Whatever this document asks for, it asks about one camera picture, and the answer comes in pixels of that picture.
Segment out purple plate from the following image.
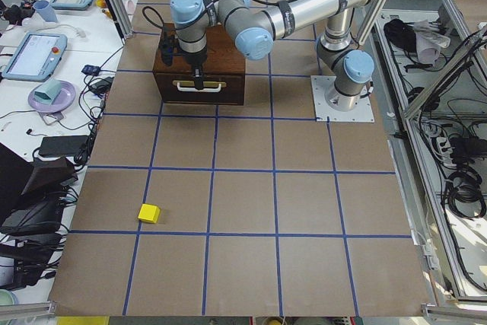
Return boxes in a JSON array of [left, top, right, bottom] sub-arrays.
[[27, 78, 76, 113]]

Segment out dark wooden drawer cabinet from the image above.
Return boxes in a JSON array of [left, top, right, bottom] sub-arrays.
[[151, 22, 247, 107]]

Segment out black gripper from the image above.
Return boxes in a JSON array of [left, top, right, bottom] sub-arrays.
[[184, 50, 206, 91]]

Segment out wooden drawer with handle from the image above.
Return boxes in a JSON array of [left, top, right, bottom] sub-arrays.
[[154, 73, 245, 105]]

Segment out yellow block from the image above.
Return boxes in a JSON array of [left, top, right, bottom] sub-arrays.
[[138, 203, 161, 224]]

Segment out light blue plastic cup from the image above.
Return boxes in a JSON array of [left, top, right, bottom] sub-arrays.
[[33, 0, 58, 23]]

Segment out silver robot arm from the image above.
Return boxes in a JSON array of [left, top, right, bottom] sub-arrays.
[[170, 0, 380, 112]]

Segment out near teach pendant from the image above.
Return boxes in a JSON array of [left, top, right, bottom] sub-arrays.
[[2, 32, 68, 82]]

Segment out small blue black device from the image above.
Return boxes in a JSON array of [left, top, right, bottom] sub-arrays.
[[81, 65, 101, 76]]

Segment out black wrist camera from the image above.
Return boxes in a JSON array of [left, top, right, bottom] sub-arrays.
[[158, 32, 177, 67]]

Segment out black laptop charger brick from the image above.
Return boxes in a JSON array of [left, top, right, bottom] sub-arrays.
[[38, 135, 88, 158]]

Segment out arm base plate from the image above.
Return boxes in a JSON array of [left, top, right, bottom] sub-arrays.
[[310, 75, 374, 123]]

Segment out teal cup on plate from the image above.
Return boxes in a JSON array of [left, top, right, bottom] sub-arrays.
[[33, 78, 62, 105]]

